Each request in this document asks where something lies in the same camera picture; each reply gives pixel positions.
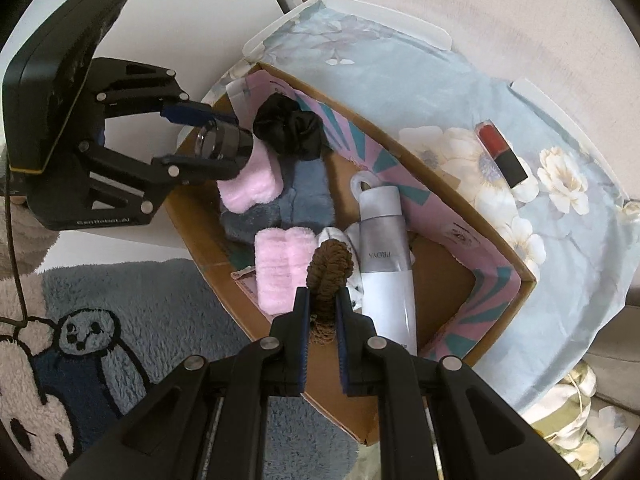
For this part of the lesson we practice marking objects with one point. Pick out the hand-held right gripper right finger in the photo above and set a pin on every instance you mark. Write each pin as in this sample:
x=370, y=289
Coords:
x=342, y=345

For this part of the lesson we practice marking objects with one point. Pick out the blue fuzzy cloth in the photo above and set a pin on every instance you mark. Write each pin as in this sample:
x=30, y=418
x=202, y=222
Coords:
x=305, y=195

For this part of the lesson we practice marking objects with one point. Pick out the light blue floral cloth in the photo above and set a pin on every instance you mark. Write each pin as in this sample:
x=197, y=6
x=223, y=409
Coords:
x=550, y=270

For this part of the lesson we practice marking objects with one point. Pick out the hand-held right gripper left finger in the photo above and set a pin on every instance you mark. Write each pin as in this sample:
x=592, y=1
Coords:
x=301, y=340

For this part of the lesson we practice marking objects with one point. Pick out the cardboard box with pink lining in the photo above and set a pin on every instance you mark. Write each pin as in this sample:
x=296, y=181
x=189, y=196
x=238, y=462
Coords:
x=440, y=285

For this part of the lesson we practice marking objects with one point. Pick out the yellow floral cushion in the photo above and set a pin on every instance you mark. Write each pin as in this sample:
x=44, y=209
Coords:
x=575, y=410

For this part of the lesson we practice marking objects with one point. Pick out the small white roll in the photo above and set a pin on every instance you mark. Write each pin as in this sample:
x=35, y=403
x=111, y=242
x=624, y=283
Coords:
x=356, y=185

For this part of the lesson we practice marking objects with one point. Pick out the red lipstick with black cap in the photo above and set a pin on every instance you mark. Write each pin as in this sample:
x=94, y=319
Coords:
x=500, y=150

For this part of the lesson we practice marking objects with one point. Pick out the grey sofa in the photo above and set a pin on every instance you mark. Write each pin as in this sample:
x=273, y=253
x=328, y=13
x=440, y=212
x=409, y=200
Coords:
x=620, y=355

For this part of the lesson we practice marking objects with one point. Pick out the black scrunchie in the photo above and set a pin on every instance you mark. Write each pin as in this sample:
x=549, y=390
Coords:
x=290, y=127

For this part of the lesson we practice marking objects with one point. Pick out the pink fluffy wristband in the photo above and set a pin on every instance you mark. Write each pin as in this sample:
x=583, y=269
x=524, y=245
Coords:
x=250, y=190
x=280, y=270

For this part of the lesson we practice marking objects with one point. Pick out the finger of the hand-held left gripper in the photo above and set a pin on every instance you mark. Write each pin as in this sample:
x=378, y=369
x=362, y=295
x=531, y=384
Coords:
x=170, y=170
x=190, y=112

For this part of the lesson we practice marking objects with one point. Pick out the blue fluffy cartoon rug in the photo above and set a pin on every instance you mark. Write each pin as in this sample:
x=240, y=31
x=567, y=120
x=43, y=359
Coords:
x=175, y=300

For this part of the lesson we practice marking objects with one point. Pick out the small black round jar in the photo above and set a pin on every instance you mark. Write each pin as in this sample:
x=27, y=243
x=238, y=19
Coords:
x=227, y=142

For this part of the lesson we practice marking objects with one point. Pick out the white silver cosmetic tube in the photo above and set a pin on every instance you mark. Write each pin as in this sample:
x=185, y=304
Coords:
x=387, y=280

